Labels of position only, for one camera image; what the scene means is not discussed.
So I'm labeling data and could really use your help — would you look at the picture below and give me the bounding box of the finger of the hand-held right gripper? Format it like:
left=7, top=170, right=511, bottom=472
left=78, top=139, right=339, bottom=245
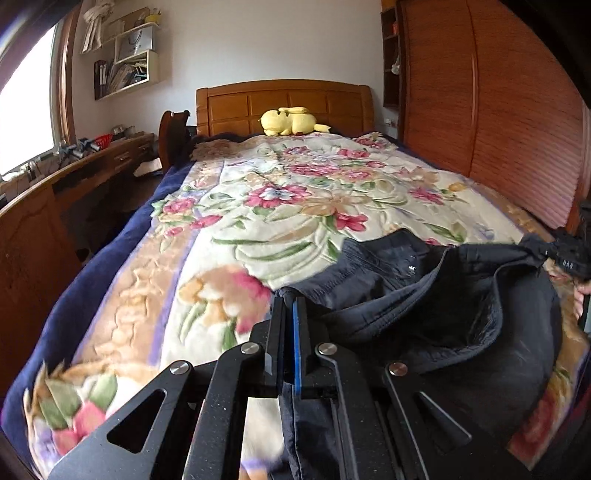
left=519, top=233, right=555, bottom=269

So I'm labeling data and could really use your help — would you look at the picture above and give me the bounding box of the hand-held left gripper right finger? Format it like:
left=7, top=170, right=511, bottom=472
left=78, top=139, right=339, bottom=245
left=294, top=298, right=532, bottom=480

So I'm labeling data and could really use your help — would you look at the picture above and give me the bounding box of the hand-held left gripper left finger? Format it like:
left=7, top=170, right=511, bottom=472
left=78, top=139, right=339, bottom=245
left=46, top=295, right=288, bottom=480

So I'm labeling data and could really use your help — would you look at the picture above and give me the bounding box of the black jacket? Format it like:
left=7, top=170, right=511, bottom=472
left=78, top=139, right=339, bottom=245
left=270, top=228, right=564, bottom=480

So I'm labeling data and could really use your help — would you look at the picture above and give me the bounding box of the person's right hand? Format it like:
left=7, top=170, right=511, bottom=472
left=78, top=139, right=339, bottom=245
left=573, top=281, right=591, bottom=320

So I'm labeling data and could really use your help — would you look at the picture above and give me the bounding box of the wooden slatted wardrobe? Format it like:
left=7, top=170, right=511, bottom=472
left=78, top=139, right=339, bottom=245
left=398, top=0, right=591, bottom=232

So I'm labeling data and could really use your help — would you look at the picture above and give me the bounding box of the floral blanket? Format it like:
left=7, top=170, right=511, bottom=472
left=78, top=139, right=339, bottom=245
left=28, top=131, right=578, bottom=480

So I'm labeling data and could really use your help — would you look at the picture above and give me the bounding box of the wooden desk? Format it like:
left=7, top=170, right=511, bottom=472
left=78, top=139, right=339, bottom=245
left=0, top=133, right=155, bottom=393

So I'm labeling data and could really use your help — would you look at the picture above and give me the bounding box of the wooden niche shelf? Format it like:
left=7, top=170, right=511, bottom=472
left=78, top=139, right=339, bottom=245
left=381, top=7, right=402, bottom=109

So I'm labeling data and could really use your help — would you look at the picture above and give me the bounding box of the wooden chair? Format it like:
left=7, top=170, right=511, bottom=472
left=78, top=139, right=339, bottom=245
left=158, top=110, right=192, bottom=174

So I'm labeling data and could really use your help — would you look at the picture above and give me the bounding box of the yellow plush toy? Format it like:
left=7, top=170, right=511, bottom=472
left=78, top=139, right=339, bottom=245
left=259, top=106, right=332, bottom=137

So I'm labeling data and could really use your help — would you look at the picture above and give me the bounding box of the wooden bed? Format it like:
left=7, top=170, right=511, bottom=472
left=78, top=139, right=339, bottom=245
left=0, top=79, right=583, bottom=480

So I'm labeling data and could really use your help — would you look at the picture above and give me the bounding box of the row of books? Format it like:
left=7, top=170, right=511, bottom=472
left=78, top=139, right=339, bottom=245
left=95, top=60, right=148, bottom=97

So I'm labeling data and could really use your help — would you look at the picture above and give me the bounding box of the window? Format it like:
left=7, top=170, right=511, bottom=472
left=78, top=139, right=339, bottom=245
left=0, top=9, right=81, bottom=178

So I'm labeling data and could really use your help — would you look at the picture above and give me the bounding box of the white paper bag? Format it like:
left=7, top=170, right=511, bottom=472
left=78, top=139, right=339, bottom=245
left=115, top=30, right=153, bottom=63

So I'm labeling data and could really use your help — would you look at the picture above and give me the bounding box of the tied cream curtain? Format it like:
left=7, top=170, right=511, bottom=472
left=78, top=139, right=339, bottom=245
left=82, top=0, right=116, bottom=52

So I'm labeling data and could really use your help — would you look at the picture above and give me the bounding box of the white wall shelf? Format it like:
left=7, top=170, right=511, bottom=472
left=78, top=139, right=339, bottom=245
left=93, top=21, right=161, bottom=100

